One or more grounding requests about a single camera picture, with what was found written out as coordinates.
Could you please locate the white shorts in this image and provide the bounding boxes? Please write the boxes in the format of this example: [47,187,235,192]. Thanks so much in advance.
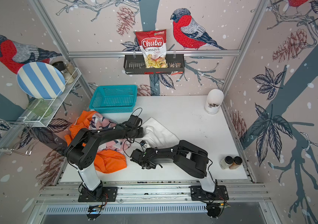
[142,117,180,149]

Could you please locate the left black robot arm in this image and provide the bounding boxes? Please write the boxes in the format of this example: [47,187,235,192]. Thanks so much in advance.
[64,115,144,198]

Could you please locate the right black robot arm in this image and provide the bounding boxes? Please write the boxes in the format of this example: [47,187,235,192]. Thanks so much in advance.
[130,140,216,193]

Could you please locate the pink patterned garment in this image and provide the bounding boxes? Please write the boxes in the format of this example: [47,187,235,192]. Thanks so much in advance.
[89,113,131,154]

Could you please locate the orange garment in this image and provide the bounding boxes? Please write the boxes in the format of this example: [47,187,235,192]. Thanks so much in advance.
[64,111,127,174]

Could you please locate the teal plastic basket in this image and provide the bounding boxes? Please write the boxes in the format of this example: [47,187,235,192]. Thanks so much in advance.
[89,85,137,114]

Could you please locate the white powder spice bottle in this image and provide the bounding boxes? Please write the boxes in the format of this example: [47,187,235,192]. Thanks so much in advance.
[219,156,234,169]

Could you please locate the clear spice jar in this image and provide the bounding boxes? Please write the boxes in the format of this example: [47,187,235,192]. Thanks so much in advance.
[63,60,77,85]

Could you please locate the white ceramic holder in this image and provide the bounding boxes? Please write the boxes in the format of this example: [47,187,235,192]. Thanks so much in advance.
[204,89,224,114]

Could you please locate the red Chuba chips bag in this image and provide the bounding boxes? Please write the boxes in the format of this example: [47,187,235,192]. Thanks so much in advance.
[135,29,168,69]

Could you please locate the brown lid spice bottle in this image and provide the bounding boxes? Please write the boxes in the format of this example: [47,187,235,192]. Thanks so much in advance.
[229,156,243,169]

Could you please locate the dark lid spice jar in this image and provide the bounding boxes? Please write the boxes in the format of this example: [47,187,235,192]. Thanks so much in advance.
[52,61,71,81]

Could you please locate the green glass cup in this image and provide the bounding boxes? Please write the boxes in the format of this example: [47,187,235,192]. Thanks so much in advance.
[27,99,53,117]

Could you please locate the blue striped plate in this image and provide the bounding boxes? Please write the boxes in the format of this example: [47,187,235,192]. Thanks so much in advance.
[17,62,65,99]

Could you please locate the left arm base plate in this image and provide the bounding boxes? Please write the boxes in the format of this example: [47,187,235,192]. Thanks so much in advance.
[78,187,118,203]

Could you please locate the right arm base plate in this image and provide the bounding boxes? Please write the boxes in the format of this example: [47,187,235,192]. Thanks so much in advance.
[190,185,229,201]

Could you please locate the black wall shelf basket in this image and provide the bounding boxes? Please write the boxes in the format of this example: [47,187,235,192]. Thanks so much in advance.
[123,54,185,75]

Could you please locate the aluminium mounting rail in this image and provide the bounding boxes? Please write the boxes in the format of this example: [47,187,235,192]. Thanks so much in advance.
[34,181,272,204]

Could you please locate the white wire wall rack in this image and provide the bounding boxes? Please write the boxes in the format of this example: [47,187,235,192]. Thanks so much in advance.
[0,68,81,156]

